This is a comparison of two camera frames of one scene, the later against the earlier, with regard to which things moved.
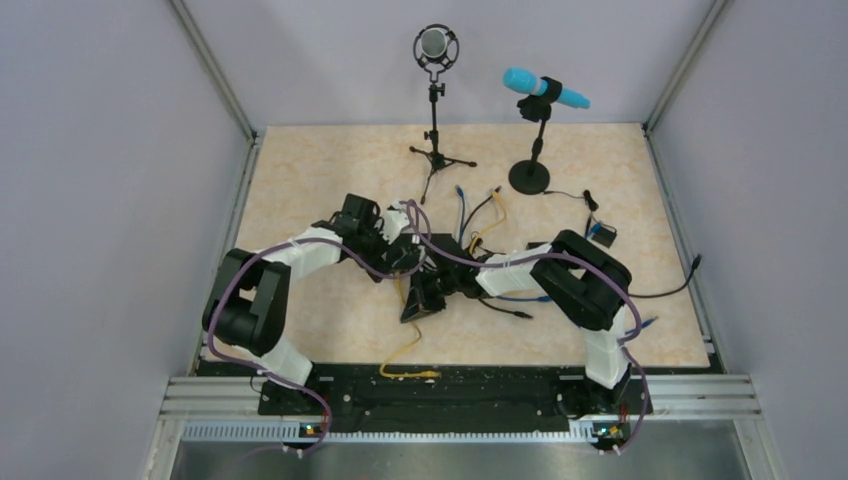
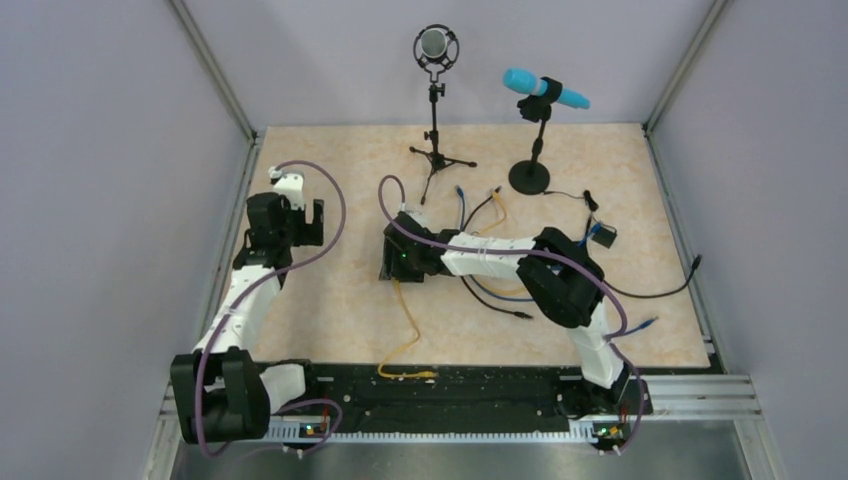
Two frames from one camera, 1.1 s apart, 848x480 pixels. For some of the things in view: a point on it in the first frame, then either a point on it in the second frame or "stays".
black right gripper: (415, 306) to (393, 268)
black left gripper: (375, 261) to (310, 233)
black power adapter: (604, 237) stays
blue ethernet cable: (593, 232) stays
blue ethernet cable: (536, 298) stays
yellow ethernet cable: (425, 374) stays
